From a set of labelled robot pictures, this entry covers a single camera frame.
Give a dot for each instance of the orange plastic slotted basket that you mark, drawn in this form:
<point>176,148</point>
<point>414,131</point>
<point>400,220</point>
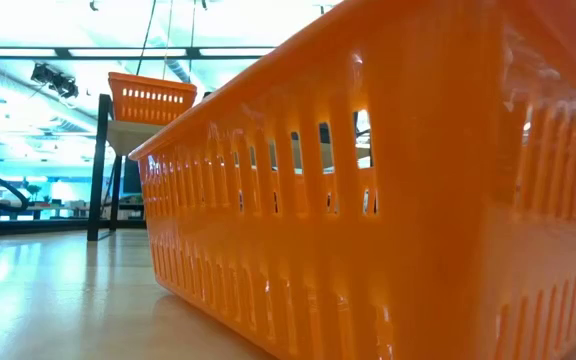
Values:
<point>418,200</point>
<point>150,116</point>

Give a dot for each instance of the wooden shelf with black legs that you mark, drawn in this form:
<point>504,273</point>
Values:
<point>133,137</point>

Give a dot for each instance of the black computer monitor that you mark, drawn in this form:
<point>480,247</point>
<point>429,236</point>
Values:
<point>133,175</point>

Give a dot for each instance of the black aluminium table frame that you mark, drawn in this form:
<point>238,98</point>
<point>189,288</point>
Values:
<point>43,226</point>

